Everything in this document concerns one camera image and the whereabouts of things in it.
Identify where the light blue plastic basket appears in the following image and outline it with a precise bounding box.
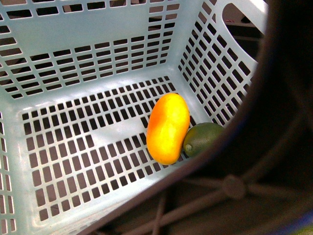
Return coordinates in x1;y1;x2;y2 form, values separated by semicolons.
0;0;268;235

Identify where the green avocado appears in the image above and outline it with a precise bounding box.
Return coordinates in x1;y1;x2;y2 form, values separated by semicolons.
183;122;224;157

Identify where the brown basket handle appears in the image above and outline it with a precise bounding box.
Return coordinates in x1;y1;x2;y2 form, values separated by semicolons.
84;0;313;235

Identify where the yellow mango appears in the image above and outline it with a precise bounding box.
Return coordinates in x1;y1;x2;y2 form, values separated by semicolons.
146;93;190;165

